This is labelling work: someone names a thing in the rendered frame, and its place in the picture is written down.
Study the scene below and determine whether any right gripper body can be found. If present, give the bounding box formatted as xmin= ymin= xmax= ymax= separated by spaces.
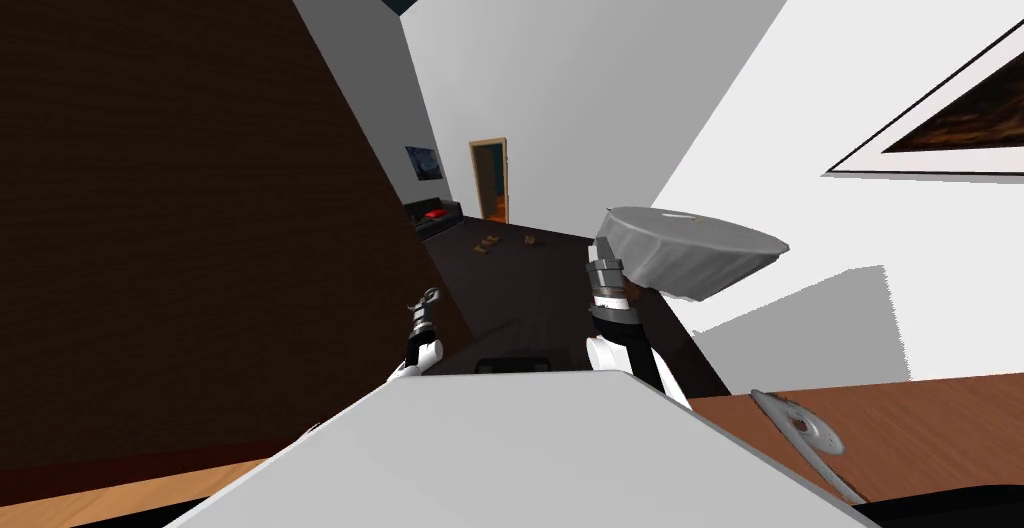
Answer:
xmin=585 ymin=257 xmax=627 ymax=296

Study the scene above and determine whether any black sofa with red cushion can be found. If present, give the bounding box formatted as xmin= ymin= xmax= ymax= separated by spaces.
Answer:
xmin=403 ymin=197 xmax=466 ymax=242

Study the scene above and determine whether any round table with grey cloth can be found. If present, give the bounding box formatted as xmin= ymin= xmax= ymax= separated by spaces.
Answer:
xmin=595 ymin=206 xmax=792 ymax=303

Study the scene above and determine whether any wooden framed doorway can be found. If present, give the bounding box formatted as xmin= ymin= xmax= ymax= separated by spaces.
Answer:
xmin=468 ymin=136 xmax=511 ymax=226

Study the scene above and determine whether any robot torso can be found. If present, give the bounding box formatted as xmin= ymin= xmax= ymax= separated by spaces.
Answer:
xmin=163 ymin=356 xmax=881 ymax=528

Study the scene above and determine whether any brown wooden door leaf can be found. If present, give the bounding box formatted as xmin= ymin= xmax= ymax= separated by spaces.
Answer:
xmin=687 ymin=373 xmax=1024 ymax=507

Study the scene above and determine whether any white framed dark picture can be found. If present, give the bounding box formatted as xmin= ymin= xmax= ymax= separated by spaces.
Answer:
xmin=823 ymin=19 xmax=1024 ymax=179

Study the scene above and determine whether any small dark blue wall picture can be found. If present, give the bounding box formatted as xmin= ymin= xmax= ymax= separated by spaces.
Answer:
xmin=404 ymin=144 xmax=445 ymax=184

